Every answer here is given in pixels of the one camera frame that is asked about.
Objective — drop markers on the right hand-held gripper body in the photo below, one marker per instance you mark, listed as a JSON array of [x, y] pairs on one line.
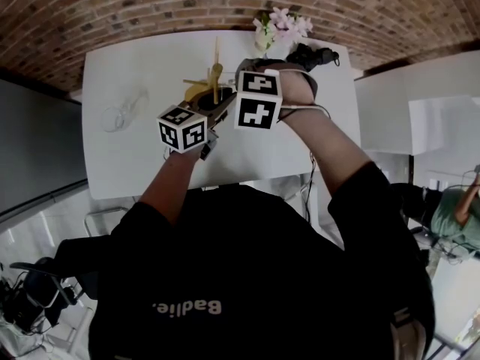
[[258, 103]]

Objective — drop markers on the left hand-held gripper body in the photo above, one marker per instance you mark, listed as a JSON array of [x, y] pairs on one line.
[[182, 129]]

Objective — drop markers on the clear glass cup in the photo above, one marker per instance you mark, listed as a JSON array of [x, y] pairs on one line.
[[122, 113]]

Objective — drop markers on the person's left forearm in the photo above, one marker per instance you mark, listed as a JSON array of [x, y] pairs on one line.
[[170, 186]]

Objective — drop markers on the person's right forearm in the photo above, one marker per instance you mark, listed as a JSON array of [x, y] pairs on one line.
[[333, 152]]

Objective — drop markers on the person's right hand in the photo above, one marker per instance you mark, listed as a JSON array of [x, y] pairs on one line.
[[297, 90]]

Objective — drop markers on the black bag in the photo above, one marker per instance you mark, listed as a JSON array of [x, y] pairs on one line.
[[311, 56]]

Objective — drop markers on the pale flowers in vase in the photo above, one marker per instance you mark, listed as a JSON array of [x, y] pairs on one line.
[[279, 28]]

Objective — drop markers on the dark grey board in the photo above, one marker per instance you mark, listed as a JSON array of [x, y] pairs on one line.
[[37, 148]]

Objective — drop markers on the white cabinet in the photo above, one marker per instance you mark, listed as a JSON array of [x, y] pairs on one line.
[[416, 103]]

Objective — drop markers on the person's black shirt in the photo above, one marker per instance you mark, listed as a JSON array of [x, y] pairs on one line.
[[258, 276]]

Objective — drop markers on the black office chair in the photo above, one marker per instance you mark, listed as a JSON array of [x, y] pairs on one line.
[[41, 294]]

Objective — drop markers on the metal chair frame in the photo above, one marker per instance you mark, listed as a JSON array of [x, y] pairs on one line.
[[98, 216]]

